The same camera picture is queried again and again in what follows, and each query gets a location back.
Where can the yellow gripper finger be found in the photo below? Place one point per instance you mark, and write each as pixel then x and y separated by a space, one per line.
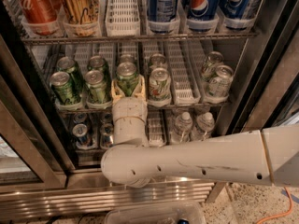
pixel 116 92
pixel 140 90

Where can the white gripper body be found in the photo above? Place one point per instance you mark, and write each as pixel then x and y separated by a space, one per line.
pixel 129 107

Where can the green can lane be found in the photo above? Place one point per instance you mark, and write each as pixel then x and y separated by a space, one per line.
pixel 97 87
pixel 127 77
pixel 127 58
pixel 99 63
pixel 64 89
pixel 71 67

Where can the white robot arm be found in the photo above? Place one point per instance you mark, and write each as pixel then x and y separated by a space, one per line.
pixel 266 157

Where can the white diet can front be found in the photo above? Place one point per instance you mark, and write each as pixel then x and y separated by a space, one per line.
pixel 159 85

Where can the white diet can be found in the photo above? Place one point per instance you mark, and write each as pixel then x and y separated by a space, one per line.
pixel 157 60
pixel 159 85

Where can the silver can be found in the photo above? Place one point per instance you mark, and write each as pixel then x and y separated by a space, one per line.
pixel 208 68
pixel 82 134
pixel 220 83
pixel 81 118
pixel 106 117
pixel 106 131

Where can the white diet can rear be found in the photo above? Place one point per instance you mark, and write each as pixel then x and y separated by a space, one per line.
pixel 157 60

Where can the silver can bottom rear left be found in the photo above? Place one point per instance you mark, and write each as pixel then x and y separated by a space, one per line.
pixel 81 118

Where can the silver can bottom front left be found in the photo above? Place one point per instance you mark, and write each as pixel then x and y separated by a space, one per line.
pixel 82 134

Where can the silver can right front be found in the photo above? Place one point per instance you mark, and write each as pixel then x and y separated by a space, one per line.
pixel 220 83

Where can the silver can right rear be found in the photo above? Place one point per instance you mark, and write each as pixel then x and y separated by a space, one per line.
pixel 208 68

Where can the stainless steel fridge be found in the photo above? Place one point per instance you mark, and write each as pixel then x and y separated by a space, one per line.
pixel 46 172

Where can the blue pepsi can left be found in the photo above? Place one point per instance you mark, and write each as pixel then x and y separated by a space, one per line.
pixel 161 14

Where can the blue pepsi can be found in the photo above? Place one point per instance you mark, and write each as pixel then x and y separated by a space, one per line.
pixel 201 14
pixel 161 14
pixel 239 15

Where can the gold soda can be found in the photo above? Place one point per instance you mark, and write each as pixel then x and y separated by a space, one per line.
pixel 81 15

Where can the blue pepsi can middle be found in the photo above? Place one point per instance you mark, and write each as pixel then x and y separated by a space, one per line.
pixel 201 14

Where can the red cola can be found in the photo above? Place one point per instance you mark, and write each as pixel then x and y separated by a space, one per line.
pixel 41 15

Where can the blue pepsi can right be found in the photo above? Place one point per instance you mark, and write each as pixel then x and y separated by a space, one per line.
pixel 239 15

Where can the fridge door right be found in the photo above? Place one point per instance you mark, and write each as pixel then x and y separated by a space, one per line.
pixel 277 99

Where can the empty white middle lane tray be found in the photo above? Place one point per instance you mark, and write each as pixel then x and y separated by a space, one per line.
pixel 184 86

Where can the empty white lane tray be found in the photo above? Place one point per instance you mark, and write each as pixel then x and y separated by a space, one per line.
pixel 122 18
pixel 184 86

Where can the clear water bottle left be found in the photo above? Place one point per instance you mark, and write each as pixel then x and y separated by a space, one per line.
pixel 181 128

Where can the clear water bottle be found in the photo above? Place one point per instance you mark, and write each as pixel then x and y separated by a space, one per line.
pixel 181 128
pixel 203 127

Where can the clear water bottle right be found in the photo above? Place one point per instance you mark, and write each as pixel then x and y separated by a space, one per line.
pixel 203 127

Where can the empty white top lane tray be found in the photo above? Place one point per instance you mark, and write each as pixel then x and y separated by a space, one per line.
pixel 122 18

